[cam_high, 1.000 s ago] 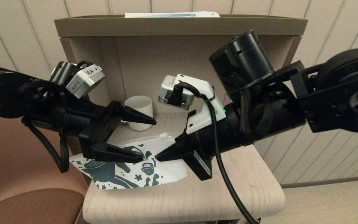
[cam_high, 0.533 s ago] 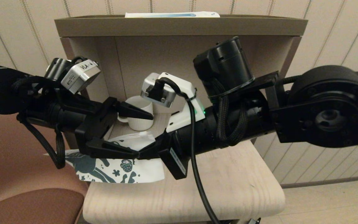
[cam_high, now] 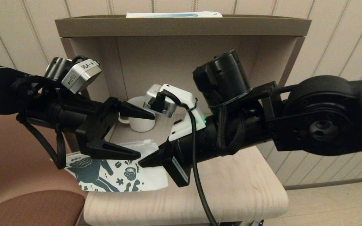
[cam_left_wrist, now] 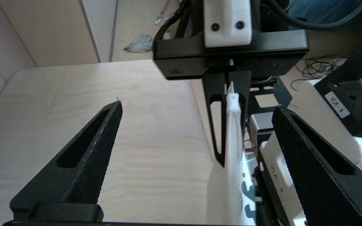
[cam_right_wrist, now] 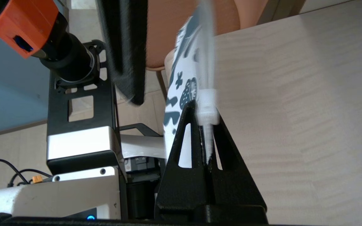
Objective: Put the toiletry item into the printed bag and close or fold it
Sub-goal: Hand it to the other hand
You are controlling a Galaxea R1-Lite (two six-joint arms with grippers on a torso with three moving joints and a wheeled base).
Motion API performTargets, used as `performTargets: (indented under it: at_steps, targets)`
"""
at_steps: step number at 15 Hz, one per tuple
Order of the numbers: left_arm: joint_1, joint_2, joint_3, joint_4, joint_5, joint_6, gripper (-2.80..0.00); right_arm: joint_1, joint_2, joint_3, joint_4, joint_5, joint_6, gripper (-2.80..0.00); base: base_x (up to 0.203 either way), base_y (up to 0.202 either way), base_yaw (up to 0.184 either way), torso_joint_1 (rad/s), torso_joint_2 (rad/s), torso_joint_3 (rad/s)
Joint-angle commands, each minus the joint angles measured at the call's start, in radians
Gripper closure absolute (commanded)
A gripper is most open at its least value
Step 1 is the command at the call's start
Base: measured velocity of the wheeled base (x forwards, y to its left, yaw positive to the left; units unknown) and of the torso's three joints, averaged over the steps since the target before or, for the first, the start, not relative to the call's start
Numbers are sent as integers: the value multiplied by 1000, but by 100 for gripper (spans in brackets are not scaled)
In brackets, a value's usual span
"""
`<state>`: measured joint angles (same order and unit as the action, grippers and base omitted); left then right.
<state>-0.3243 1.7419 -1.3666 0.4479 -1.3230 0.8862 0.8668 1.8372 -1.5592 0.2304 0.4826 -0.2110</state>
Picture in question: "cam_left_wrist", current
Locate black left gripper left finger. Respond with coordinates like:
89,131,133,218
10,100,123,221

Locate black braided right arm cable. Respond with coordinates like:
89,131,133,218
154,0,191,41

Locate crumpled clear plastic bag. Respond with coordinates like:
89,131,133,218
124,34,154,53

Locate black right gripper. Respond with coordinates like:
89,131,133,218
153,30,309,168

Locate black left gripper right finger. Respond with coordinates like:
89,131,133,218
271,105,362,226

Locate white horse print pouch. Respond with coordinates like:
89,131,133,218
206,82,257,225

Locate tangled thin floor wires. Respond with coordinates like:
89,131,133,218
291,56,346,91

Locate beige wooden desk shelf unit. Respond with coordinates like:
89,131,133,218
0,0,232,225

